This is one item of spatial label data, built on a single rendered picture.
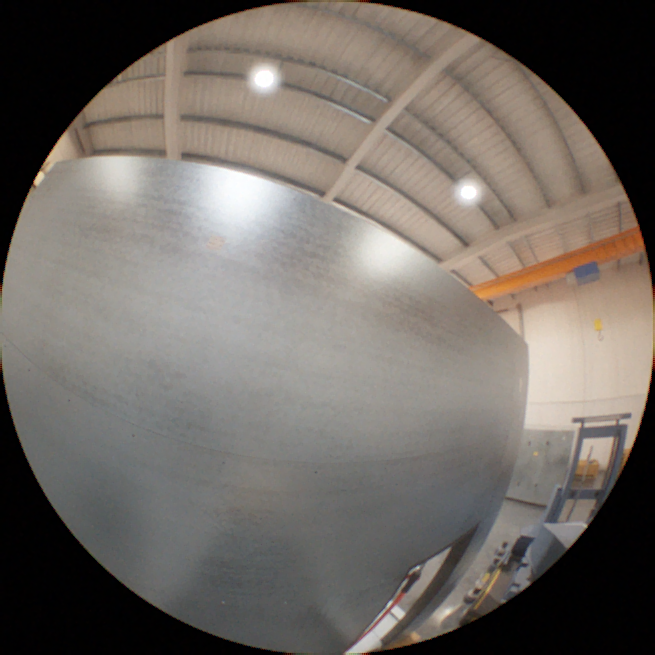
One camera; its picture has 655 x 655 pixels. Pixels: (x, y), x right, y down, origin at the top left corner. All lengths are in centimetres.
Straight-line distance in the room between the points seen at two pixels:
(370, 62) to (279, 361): 540
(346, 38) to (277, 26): 139
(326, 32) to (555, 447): 1010
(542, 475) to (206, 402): 686
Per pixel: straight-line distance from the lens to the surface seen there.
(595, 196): 796
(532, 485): 695
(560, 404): 1097
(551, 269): 808
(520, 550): 252
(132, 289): 43
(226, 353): 35
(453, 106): 567
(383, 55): 536
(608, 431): 235
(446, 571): 170
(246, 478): 41
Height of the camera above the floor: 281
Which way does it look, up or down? 15 degrees up
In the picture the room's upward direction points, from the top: 11 degrees clockwise
